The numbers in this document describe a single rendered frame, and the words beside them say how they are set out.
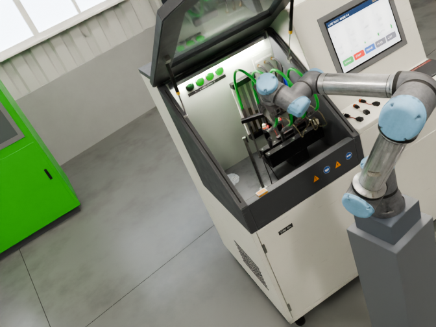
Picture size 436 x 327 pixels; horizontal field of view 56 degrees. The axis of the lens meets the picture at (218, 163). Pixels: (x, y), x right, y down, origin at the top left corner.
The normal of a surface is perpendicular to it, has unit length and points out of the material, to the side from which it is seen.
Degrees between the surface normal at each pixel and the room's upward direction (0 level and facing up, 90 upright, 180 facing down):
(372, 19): 76
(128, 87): 90
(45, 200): 90
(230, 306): 0
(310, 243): 90
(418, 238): 90
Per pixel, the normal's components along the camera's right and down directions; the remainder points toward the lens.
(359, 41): 0.33, 0.16
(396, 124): -0.60, 0.51
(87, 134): 0.55, 0.27
